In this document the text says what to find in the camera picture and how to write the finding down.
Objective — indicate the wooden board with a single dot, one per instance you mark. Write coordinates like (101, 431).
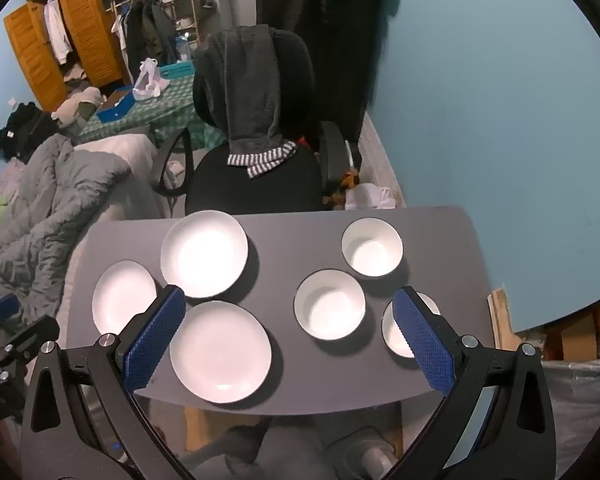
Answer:
(502, 317)

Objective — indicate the person's gray pants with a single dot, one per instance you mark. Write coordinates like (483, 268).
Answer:
(260, 452)

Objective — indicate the blue flat box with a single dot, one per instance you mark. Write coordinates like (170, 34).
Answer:
(114, 106)

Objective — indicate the dark jackets on clothes rack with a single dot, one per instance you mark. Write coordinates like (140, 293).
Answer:
(147, 35)

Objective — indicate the green checked tablecloth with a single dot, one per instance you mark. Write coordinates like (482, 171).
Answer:
(170, 107)

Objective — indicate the wooden louvered wardrobe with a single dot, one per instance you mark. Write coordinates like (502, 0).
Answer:
(87, 30)

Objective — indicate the white cup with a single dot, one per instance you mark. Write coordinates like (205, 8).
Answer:
(330, 306)
(394, 336)
(372, 249)

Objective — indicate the beige clothes pile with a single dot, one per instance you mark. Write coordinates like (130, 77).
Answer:
(77, 105)

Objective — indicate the black clothes pile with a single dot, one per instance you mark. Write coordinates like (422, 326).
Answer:
(22, 130)

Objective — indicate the large white plate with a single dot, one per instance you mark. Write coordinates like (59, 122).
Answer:
(204, 254)
(220, 352)

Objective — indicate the black hanging coats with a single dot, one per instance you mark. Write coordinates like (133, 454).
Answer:
(340, 35)

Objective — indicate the white crumpled floor bag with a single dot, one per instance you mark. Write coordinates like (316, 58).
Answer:
(370, 197)

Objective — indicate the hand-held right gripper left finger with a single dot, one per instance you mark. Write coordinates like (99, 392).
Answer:
(155, 340)

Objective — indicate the gray quilted blanket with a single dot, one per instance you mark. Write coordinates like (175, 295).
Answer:
(45, 210)

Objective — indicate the white hanging shirt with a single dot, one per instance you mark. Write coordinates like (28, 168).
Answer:
(56, 30)

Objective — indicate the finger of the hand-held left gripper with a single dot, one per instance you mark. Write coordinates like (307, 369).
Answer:
(0, 310)
(32, 337)

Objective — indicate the small white plate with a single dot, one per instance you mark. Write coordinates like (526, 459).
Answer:
(120, 300)

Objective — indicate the white cylinder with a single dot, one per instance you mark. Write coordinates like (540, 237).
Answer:
(377, 460)

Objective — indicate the cardboard box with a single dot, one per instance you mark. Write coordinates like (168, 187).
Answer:
(575, 340)

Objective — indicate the blue plastic basket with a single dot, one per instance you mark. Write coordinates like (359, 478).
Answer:
(177, 70)

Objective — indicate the gray hoodie with striped cuffs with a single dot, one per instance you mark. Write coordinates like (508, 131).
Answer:
(245, 90)

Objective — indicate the white bed sheet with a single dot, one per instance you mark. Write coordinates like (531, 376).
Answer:
(130, 170)

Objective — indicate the gray plastic sheet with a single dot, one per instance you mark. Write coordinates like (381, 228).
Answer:
(580, 400)

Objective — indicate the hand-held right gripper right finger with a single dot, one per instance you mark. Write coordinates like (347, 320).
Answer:
(425, 345)

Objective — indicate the white plastic bag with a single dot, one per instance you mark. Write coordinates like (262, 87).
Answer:
(147, 82)

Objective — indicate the orange plush toy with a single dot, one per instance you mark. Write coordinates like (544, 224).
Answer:
(349, 180)

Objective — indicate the black office chair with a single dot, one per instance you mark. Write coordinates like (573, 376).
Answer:
(250, 180)

